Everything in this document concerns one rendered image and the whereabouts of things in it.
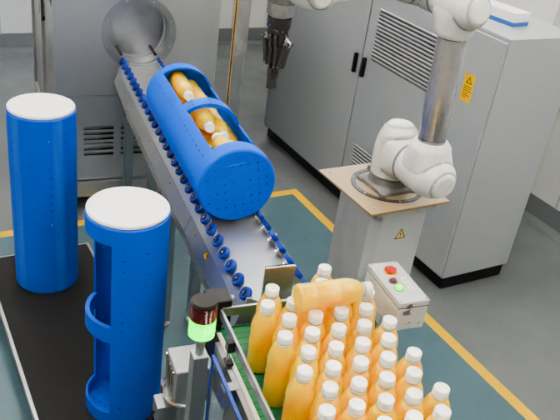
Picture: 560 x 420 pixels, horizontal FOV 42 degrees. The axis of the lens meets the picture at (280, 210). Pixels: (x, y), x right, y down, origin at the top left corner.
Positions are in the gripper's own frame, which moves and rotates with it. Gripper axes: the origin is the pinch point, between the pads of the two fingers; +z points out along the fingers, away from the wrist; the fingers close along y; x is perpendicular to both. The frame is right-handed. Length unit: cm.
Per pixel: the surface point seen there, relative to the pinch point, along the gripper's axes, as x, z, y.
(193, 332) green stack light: 74, 31, -60
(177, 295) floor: -29, 149, 78
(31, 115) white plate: 35, 45, 100
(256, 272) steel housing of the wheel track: 18, 57, -23
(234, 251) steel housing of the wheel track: 17, 56, -9
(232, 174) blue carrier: 8.8, 35.1, 4.1
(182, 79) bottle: -20, 29, 73
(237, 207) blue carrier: 5.7, 48.7, 3.0
